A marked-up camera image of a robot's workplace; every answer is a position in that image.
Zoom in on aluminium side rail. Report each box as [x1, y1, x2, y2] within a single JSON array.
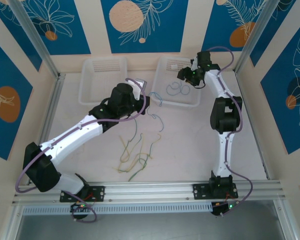
[[236, 72, 272, 181], [13, 73, 67, 198]]

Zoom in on short aluminium frame post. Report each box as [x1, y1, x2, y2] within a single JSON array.
[[3, 206, 25, 240], [273, 199, 300, 240]]

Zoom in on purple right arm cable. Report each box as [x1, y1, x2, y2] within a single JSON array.
[[208, 46, 253, 217]]

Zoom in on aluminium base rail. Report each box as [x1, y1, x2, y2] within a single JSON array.
[[11, 180, 286, 208]]

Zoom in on black controller board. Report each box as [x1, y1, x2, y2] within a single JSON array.
[[211, 201, 237, 217], [69, 202, 91, 221]]

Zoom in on grey slotted cable duct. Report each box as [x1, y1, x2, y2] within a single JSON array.
[[22, 201, 214, 216]]

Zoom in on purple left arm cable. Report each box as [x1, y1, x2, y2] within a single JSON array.
[[16, 77, 151, 223]]

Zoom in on clear plastic basket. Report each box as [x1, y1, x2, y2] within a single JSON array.
[[149, 56, 203, 108], [78, 56, 129, 106]]

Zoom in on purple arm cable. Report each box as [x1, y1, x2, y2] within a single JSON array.
[[208, 46, 253, 217], [16, 77, 151, 223]]

